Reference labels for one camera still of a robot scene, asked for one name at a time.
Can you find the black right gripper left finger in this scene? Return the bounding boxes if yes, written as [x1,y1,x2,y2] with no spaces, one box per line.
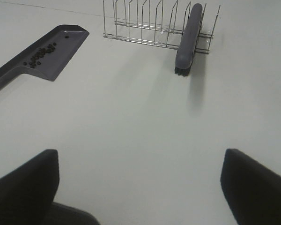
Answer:
[0,149,99,225]

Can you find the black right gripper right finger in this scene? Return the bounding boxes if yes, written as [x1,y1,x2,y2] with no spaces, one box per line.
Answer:
[220,149,281,225]

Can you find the pile of coffee beans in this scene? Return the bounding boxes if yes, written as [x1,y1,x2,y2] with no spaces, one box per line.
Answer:
[22,41,59,68]

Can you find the purple plastic dustpan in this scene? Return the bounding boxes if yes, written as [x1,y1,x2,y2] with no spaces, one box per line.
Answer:
[0,24,89,90]

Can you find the chrome wire dish rack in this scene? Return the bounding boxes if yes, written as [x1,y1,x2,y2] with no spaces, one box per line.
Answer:
[102,0,217,54]

